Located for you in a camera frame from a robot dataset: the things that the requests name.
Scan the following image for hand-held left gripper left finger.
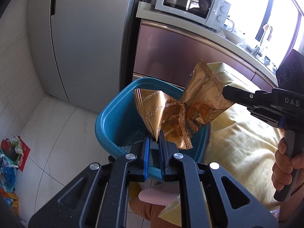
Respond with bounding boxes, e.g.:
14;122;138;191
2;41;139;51
28;136;151;228

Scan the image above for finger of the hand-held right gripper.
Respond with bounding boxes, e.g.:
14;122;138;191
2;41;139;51
222;84;276;110
247;106;285;129

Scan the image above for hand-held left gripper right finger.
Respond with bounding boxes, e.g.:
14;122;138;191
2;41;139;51
159;131;279;228

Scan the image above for gold foil snack wrapper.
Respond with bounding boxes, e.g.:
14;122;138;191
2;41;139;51
180;59;234;134
134;88;193;150

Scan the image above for blue plastic bin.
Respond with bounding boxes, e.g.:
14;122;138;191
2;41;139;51
95;77;212;183

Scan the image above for person's right forearm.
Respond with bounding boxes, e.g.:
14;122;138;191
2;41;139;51
277;188;304;222

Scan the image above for person's right hand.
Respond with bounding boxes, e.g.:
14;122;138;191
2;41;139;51
271;138;296;193

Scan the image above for pink slipper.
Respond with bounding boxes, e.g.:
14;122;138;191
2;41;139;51
138;186;182;206

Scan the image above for yellow patterned tablecloth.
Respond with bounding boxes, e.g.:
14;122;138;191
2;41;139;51
157;62;288;228

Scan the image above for metal faucet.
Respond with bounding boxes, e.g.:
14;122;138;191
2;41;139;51
255;26;274;58

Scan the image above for person's leg orange trousers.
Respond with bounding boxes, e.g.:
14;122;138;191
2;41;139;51
128;198;167;228

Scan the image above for white bowl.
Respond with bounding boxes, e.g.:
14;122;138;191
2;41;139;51
223;30;245;46

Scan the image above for maroon kitchen counter cabinet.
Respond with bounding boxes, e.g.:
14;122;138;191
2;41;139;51
132;2;282;93

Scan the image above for window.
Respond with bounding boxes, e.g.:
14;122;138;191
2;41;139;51
220;0;304;60

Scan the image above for white microwave oven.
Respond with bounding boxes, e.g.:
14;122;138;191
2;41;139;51
154;0;232;32

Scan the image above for red paper sheet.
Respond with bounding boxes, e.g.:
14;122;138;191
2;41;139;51
16;135;32;172

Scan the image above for grey refrigerator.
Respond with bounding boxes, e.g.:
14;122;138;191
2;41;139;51
28;0;140;114

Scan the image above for crumpled plastic bags pile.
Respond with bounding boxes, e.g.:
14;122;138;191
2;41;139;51
0;136;24;193

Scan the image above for colourful carton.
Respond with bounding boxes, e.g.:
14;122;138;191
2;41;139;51
0;189;20;217

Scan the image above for glass jug white handle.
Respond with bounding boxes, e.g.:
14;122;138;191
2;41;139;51
223;17;235;32

